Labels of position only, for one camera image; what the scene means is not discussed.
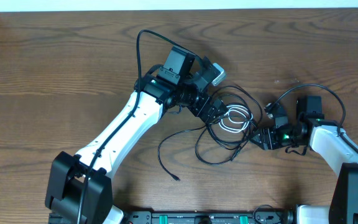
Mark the white cable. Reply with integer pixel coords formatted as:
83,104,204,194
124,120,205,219
218,104,254,134

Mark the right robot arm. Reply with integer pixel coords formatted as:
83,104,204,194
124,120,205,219
250,96,358,224

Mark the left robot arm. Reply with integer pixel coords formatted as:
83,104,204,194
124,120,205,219
45,47,227,223

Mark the right camera black cable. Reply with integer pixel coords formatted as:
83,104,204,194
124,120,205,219
265,83,358,169

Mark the camera black cable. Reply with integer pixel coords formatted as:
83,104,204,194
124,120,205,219
76,29,204,224
265,83,358,169

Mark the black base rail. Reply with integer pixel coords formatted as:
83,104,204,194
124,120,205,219
48,208,298,224

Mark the left camera black cable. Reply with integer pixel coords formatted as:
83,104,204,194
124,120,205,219
76,29,204,224

